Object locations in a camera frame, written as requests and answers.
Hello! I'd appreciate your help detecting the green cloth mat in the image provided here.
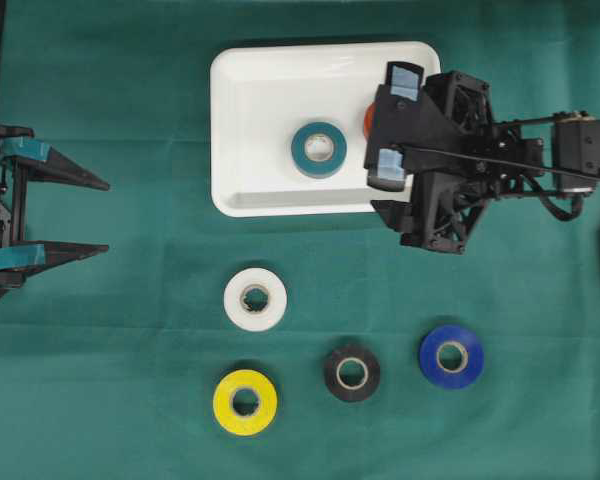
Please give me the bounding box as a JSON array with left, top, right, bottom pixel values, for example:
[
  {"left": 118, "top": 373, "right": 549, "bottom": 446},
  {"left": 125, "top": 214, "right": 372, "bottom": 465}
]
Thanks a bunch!
[{"left": 0, "top": 1, "right": 600, "bottom": 479}]

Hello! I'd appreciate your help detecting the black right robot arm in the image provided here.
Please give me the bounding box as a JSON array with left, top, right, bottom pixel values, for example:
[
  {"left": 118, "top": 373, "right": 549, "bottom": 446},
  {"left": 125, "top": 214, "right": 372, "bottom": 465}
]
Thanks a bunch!
[{"left": 363, "top": 62, "right": 600, "bottom": 254}]

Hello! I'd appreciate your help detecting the white tape roll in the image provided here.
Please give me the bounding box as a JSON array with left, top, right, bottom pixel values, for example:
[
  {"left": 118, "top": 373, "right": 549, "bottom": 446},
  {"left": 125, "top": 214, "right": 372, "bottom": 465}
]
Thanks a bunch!
[{"left": 223, "top": 268, "right": 287, "bottom": 332}]

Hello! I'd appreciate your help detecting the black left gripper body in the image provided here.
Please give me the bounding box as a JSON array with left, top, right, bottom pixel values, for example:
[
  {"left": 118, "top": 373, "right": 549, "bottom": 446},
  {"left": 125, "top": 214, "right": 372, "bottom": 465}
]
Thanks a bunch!
[{"left": 0, "top": 125, "right": 35, "bottom": 290}]

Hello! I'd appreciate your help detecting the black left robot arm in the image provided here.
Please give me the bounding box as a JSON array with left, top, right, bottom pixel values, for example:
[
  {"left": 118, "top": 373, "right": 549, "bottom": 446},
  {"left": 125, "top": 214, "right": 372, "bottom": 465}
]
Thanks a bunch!
[{"left": 0, "top": 1, "right": 110, "bottom": 300}]

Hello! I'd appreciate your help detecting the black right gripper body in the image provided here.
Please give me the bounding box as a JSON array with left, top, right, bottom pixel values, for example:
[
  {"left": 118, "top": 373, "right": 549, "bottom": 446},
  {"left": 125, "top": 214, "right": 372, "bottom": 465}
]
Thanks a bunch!
[{"left": 371, "top": 71, "right": 555, "bottom": 254}]

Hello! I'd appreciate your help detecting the blue tape roll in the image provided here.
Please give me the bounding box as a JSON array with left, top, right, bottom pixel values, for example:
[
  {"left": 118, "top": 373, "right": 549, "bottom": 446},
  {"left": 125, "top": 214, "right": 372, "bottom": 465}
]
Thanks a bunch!
[{"left": 418, "top": 324, "right": 485, "bottom": 389}]

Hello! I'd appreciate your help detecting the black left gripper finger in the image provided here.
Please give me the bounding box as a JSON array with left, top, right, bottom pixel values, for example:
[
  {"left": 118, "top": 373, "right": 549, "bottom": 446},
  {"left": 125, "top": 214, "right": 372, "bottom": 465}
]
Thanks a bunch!
[
  {"left": 0, "top": 241, "right": 109, "bottom": 271},
  {"left": 0, "top": 137, "right": 110, "bottom": 191}
]

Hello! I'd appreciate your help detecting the black tape roll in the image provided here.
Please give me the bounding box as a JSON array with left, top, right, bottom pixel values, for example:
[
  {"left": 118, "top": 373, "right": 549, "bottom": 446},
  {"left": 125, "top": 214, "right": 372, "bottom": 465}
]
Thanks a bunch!
[{"left": 323, "top": 344, "right": 381, "bottom": 403}]

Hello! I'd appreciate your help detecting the white plastic case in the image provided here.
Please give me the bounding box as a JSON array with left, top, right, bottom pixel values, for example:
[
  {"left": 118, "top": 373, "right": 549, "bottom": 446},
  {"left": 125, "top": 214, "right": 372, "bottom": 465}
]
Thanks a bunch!
[{"left": 210, "top": 41, "right": 441, "bottom": 217}]

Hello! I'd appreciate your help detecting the green tape roll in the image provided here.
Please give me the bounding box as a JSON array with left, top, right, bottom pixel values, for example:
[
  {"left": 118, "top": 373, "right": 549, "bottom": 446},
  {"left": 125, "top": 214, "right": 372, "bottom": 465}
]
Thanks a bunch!
[{"left": 290, "top": 122, "right": 347, "bottom": 179}]

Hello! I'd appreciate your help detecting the red tape roll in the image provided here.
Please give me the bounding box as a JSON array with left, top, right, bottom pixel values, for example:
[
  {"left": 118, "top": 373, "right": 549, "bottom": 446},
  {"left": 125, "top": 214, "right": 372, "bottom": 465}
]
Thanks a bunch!
[{"left": 363, "top": 103, "right": 375, "bottom": 139}]

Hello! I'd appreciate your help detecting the yellow tape roll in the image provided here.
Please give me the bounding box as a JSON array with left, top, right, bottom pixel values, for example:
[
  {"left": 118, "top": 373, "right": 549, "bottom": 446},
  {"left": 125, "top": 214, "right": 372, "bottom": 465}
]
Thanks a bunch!
[{"left": 212, "top": 369, "right": 278, "bottom": 437}]

